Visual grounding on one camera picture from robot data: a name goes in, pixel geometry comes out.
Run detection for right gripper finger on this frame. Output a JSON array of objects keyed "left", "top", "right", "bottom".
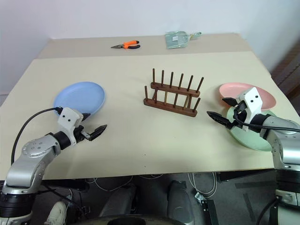
[
  {"left": 222, "top": 97, "right": 239, "bottom": 108},
  {"left": 206, "top": 111, "right": 235, "bottom": 130}
]

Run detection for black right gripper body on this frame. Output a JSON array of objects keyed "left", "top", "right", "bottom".
[{"left": 232, "top": 101, "right": 250, "bottom": 128}]

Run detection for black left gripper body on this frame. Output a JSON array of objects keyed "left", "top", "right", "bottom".
[{"left": 75, "top": 125, "right": 91, "bottom": 143}]

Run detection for wooden dish rack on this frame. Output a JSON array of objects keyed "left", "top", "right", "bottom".
[{"left": 143, "top": 68, "right": 205, "bottom": 118}]

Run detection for red plate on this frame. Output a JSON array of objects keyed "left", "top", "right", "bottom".
[{"left": 218, "top": 82, "right": 278, "bottom": 111}]

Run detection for blue plate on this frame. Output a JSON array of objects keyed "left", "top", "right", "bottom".
[{"left": 53, "top": 81, "right": 107, "bottom": 117}]

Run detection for green plate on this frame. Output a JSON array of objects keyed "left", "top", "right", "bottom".
[{"left": 225, "top": 106, "right": 278, "bottom": 152}]

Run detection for brown slatted wooden furniture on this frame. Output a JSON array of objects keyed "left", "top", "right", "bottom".
[{"left": 270, "top": 43, "right": 300, "bottom": 99}]

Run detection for dark grey rounded shape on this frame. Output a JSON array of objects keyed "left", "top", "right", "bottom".
[
  {"left": 167, "top": 180, "right": 195, "bottom": 225},
  {"left": 99, "top": 183, "right": 138, "bottom": 219}
]

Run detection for white sneaker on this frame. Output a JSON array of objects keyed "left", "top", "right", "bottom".
[{"left": 45, "top": 201, "right": 68, "bottom": 225}]

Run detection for clear plastic bag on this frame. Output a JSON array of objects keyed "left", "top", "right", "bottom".
[{"left": 164, "top": 30, "right": 203, "bottom": 50}]

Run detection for black metal table leg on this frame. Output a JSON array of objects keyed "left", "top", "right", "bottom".
[{"left": 194, "top": 192, "right": 219, "bottom": 225}]

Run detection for white power strip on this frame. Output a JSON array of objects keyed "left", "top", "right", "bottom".
[{"left": 275, "top": 189, "right": 300, "bottom": 205}]

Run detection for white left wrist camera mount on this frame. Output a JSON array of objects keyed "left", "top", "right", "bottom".
[{"left": 57, "top": 107, "right": 83, "bottom": 144}]

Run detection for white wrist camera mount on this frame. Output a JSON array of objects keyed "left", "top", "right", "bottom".
[
  {"left": 57, "top": 107, "right": 83, "bottom": 144},
  {"left": 235, "top": 87, "right": 263, "bottom": 132}
]

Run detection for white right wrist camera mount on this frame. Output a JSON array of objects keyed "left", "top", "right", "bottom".
[{"left": 235, "top": 87, "right": 263, "bottom": 132}]

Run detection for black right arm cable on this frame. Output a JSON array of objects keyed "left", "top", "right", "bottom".
[{"left": 235, "top": 108, "right": 300, "bottom": 133}]

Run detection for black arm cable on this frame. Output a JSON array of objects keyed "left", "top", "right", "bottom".
[
  {"left": 11, "top": 107, "right": 63, "bottom": 165},
  {"left": 235, "top": 108, "right": 300, "bottom": 133}
]

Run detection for white floor cable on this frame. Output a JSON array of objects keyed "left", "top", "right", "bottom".
[
  {"left": 85, "top": 174, "right": 135, "bottom": 192},
  {"left": 187, "top": 172, "right": 218, "bottom": 197}
]

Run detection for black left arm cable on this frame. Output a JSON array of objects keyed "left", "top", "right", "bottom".
[{"left": 11, "top": 107, "right": 63, "bottom": 165}]

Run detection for orange handled pliers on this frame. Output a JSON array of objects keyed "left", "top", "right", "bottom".
[{"left": 110, "top": 40, "right": 142, "bottom": 51}]

